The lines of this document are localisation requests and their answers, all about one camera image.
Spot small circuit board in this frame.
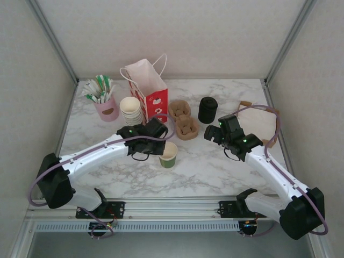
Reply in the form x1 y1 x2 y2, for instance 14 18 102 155
88 221 113 235
240 220 258 234

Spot brown cardboard napkin tray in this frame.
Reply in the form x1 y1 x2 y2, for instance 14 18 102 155
236 101 280 148

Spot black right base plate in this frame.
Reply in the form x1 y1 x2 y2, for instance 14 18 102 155
219 200 259 219

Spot aluminium side rail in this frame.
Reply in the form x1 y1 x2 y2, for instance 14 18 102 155
53 80 80 155
261 79 302 198

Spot stack of paper cups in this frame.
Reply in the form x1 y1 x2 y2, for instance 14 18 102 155
119 96 144 126

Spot green paper coffee cup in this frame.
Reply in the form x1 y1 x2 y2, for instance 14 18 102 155
158 141 178 169

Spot pink straw holder cup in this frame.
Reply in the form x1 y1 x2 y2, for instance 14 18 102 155
93 94 120 123

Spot white paper napkins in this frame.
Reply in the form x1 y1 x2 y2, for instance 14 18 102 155
238 105 278 143

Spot stack of black lids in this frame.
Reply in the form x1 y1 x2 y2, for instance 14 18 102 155
198 96 218 125

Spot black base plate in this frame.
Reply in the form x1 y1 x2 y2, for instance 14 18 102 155
75 200 126 219
219 200 259 219

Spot aluminium frame post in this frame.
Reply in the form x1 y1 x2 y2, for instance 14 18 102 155
264 0 318 84
26 0 81 84

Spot aluminium mounting rail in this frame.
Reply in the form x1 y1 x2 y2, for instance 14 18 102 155
25 197 319 223

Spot slotted grey cable duct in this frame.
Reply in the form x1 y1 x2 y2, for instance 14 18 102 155
34 221 240 232

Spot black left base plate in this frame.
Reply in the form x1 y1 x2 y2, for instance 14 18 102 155
75 200 126 219

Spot red paper gift bag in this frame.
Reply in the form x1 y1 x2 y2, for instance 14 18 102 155
119 53 169 126

